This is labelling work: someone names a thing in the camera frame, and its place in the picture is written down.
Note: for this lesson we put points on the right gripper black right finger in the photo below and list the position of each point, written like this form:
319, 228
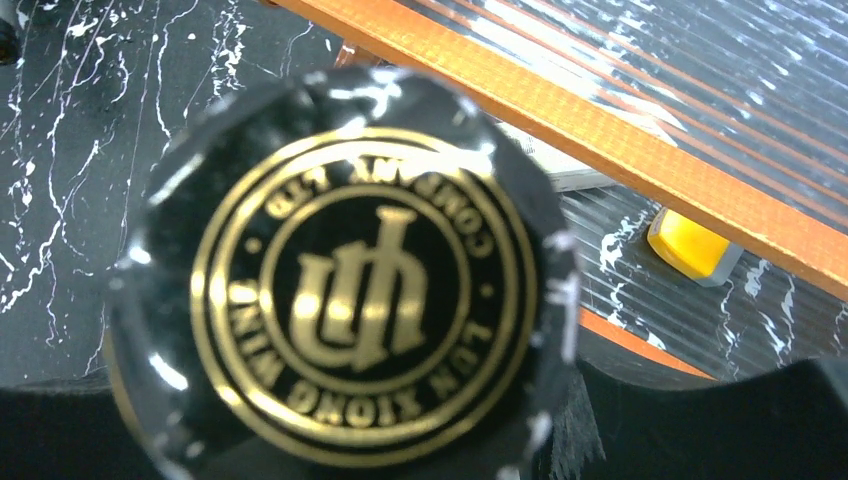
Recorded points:
787, 424

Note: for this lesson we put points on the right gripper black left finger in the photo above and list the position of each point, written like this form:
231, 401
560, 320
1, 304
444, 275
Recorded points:
68, 429

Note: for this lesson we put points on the clear bottle black gold cap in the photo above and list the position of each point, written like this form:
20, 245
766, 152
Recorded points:
353, 274

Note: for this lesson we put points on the orange wooden shelf rack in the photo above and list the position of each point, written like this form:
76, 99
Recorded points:
730, 113

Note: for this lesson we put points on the yellow small block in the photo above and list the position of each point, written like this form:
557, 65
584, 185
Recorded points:
695, 251

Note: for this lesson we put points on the small white green box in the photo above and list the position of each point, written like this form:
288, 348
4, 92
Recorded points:
565, 172

